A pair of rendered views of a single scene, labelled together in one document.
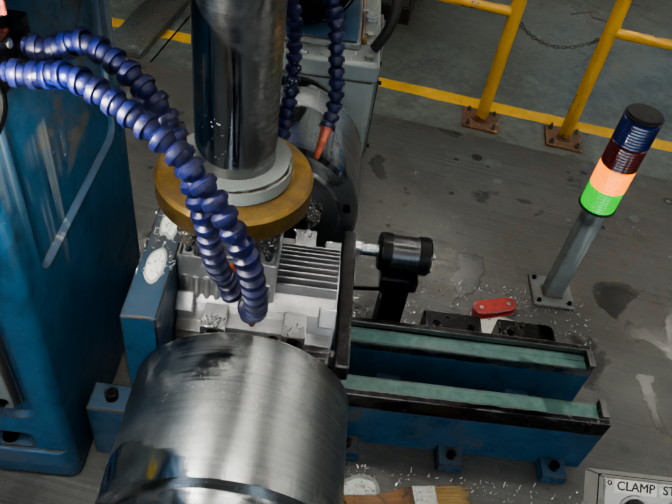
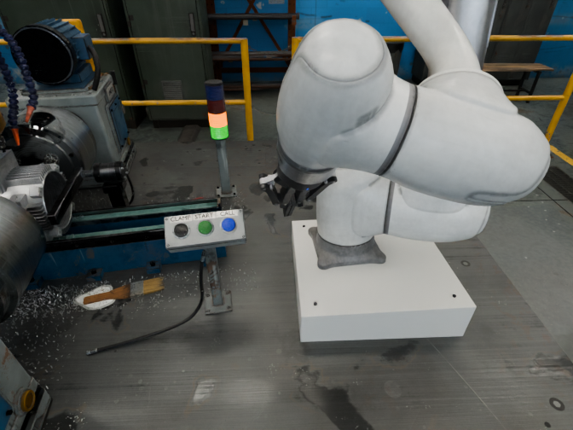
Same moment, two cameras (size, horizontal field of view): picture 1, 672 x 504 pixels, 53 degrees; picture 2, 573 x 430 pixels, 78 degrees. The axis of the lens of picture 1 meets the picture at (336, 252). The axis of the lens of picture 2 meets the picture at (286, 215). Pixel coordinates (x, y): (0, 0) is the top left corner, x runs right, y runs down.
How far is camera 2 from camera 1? 61 cm
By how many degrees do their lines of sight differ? 11
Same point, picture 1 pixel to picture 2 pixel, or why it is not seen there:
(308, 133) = (37, 120)
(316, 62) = (61, 99)
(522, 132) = not seen: hidden behind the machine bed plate
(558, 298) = (229, 193)
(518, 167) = not seen: hidden behind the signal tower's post
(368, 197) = (136, 174)
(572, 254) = (221, 165)
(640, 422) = (263, 232)
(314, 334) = (32, 203)
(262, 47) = not seen: outside the picture
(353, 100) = (90, 116)
